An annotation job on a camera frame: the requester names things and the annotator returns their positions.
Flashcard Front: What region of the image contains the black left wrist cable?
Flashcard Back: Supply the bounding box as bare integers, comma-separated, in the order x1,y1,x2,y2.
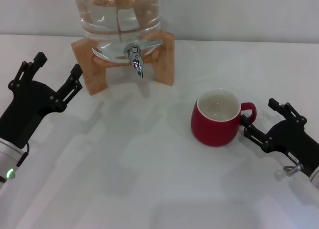
14,143,30,174

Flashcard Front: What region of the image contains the glass water dispenser jar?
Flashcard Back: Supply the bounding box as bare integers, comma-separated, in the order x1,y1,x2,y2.
73,0,162,64

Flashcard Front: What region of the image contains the wooden dispenser stand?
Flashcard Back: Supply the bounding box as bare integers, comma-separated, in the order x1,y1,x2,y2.
71,31,175,96

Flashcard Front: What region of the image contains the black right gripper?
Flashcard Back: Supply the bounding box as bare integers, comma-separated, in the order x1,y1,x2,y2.
240,98,319,176

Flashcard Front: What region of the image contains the red ceramic cup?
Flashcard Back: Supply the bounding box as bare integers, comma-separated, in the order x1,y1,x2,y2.
190,88,257,147

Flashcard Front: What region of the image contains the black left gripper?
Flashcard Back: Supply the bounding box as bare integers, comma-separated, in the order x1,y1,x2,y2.
0,52,83,149

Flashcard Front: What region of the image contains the chrome faucet with lever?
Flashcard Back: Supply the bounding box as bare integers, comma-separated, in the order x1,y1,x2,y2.
124,39,164,78

